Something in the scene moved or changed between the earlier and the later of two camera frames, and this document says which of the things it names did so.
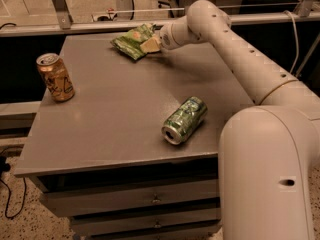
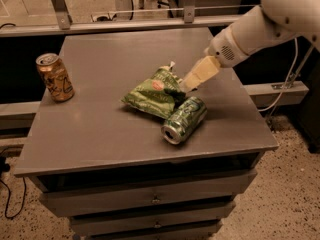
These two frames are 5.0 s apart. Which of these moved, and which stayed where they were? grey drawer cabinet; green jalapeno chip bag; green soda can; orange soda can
Moved: green jalapeno chip bag
Stayed: orange soda can; grey drawer cabinet; green soda can
